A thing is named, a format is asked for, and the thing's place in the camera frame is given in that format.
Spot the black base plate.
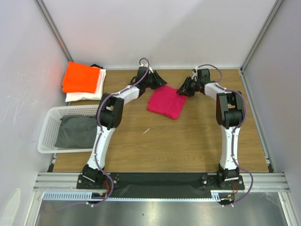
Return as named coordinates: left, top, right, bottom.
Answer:
left=77, top=171, right=245, bottom=200

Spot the pink t shirt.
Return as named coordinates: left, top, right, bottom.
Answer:
left=147, top=85, right=188, bottom=120

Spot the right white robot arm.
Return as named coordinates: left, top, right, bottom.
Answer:
left=177, top=68, right=246, bottom=189

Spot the orange folded t shirt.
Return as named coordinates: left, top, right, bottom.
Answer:
left=62, top=61, right=100, bottom=93

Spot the grey t shirt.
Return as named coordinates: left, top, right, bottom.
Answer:
left=55, top=115, right=97, bottom=149

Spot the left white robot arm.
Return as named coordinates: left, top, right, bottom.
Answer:
left=77, top=65, right=167, bottom=189

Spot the black folded t shirt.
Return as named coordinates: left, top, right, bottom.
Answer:
left=91, top=64, right=103, bottom=69

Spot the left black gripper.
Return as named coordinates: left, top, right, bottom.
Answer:
left=143, top=70, right=166, bottom=90

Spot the white cable duct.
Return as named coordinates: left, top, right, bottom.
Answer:
left=43, top=190, right=236, bottom=202

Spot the white folded t shirt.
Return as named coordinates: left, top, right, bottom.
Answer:
left=65, top=69, right=106, bottom=102

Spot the white plastic basket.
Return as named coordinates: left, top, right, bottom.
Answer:
left=37, top=105, right=98, bottom=153

